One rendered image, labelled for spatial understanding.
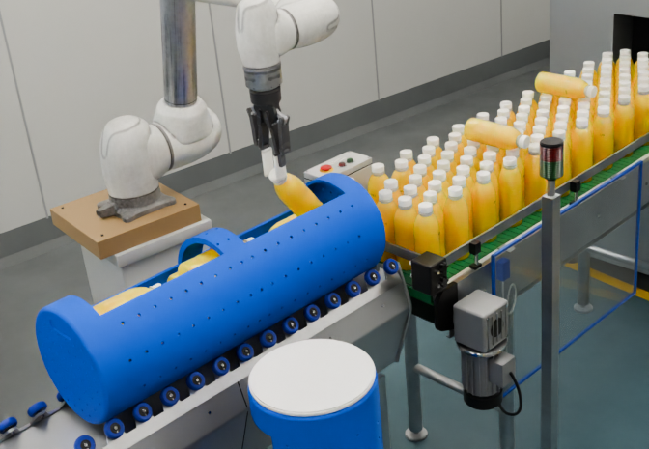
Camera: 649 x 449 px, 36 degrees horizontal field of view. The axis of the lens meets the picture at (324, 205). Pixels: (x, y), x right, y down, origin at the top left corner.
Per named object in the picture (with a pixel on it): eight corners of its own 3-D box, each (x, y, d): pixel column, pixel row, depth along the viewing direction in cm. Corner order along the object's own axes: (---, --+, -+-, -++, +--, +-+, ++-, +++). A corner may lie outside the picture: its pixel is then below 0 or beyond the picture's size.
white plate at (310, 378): (344, 325, 230) (345, 330, 231) (232, 359, 222) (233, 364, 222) (396, 387, 207) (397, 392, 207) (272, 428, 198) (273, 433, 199)
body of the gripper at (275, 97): (240, 87, 235) (245, 124, 239) (264, 94, 229) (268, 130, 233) (265, 78, 240) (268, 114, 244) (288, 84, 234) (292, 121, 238)
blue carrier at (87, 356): (49, 395, 231) (22, 291, 219) (317, 252, 284) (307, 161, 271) (116, 446, 212) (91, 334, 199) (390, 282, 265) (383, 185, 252)
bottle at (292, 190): (332, 210, 257) (296, 170, 244) (318, 232, 255) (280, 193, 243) (315, 202, 262) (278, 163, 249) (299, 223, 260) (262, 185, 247)
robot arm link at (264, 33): (258, 72, 225) (301, 57, 233) (250, 5, 219) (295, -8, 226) (230, 65, 233) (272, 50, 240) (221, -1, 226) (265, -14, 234)
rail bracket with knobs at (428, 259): (407, 291, 269) (405, 258, 265) (424, 280, 274) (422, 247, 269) (435, 302, 263) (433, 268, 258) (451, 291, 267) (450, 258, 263)
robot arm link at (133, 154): (97, 190, 298) (82, 122, 289) (147, 171, 309) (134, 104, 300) (125, 204, 287) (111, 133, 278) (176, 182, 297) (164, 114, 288)
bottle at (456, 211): (459, 261, 280) (457, 202, 272) (439, 254, 285) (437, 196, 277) (474, 252, 285) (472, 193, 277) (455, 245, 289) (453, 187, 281)
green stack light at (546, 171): (534, 176, 267) (534, 159, 265) (548, 168, 271) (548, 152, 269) (554, 182, 263) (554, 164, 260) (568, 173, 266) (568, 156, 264)
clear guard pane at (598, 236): (495, 399, 294) (493, 256, 274) (633, 291, 341) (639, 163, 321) (497, 399, 294) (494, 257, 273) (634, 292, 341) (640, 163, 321)
